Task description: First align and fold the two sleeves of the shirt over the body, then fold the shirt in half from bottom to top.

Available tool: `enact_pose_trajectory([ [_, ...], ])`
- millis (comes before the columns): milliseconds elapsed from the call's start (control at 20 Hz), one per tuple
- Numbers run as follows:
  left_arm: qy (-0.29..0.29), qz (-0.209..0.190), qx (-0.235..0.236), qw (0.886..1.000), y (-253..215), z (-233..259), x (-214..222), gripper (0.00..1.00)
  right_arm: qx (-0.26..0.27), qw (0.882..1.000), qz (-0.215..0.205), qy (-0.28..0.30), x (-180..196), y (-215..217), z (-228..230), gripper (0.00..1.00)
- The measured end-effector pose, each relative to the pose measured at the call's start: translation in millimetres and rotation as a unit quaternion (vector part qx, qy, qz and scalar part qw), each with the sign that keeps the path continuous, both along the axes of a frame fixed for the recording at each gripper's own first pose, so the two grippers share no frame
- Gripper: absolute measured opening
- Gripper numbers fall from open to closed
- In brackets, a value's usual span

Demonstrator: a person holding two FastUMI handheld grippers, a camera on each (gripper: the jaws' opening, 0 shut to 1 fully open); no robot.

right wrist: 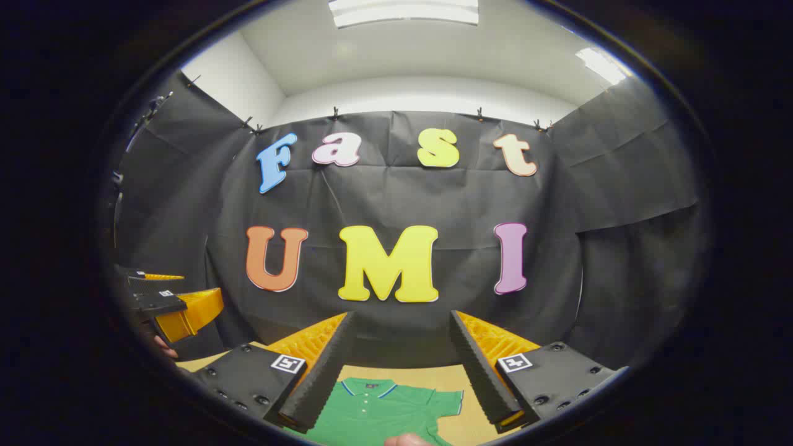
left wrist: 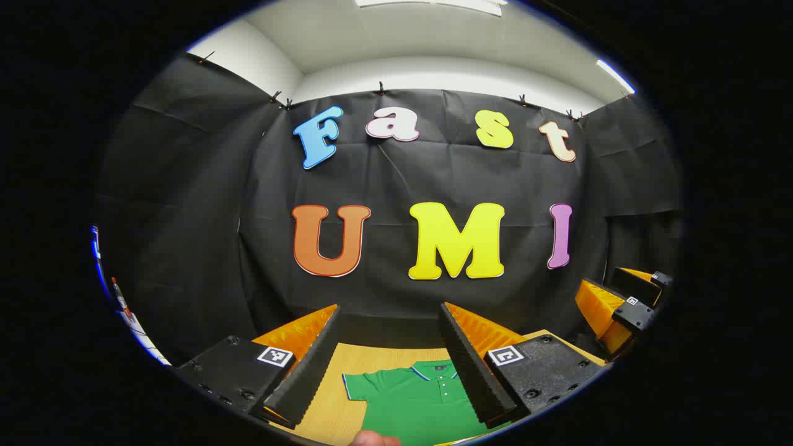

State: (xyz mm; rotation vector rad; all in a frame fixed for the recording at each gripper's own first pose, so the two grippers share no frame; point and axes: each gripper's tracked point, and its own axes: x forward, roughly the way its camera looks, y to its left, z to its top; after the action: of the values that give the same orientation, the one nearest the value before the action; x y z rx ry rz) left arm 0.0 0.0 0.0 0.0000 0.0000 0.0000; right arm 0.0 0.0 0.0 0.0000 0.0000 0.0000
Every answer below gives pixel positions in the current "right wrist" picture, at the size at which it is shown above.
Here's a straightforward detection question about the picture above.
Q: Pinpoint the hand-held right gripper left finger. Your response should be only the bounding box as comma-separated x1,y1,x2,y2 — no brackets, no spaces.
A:
191,311,358,434

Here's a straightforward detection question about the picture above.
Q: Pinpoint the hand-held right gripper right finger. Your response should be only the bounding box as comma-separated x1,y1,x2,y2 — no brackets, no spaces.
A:
449,308,629,435

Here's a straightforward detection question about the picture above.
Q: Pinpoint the green T-shirt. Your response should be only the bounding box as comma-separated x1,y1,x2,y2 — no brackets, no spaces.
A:
291,378,464,446

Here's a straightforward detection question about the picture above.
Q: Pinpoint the ceiling light panel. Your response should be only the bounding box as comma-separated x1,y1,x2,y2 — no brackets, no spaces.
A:
575,47,630,85
328,0,480,29

